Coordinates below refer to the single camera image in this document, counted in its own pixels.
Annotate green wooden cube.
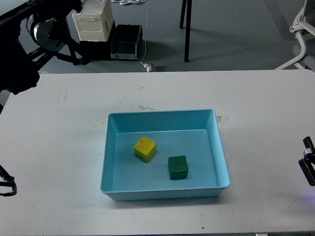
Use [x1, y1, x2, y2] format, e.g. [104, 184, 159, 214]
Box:
[168, 155, 189, 180]

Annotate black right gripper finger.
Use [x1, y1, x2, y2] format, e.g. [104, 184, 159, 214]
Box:
[303, 137, 315, 156]
[298, 154, 315, 186]

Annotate white hanging cable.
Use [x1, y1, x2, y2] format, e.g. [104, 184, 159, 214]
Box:
[140, 0, 149, 65]

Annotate black table legs right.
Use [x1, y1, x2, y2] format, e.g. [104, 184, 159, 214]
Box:
[179, 0, 192, 63]

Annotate white office chair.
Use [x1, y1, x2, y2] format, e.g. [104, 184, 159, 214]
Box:
[276, 0, 315, 71]

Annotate white plastic crate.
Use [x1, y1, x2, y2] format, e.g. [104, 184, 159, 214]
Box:
[72, 0, 114, 42]

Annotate black crate under white crate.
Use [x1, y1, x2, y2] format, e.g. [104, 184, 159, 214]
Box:
[79, 22, 116, 61]

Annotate white power adapter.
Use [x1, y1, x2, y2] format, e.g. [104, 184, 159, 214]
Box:
[143, 63, 158, 72]

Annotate white cables on floor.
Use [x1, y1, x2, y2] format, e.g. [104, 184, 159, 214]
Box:
[110, 0, 148, 6]

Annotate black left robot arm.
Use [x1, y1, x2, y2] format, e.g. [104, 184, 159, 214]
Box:
[0, 0, 91, 95]

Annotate light blue plastic tray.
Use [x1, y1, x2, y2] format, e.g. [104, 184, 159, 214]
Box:
[100, 109, 230, 201]

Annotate black open bin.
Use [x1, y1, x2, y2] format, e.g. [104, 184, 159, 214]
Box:
[111, 25, 143, 60]

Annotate yellow wooden cube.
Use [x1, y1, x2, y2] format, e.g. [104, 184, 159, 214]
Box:
[134, 136, 157, 163]

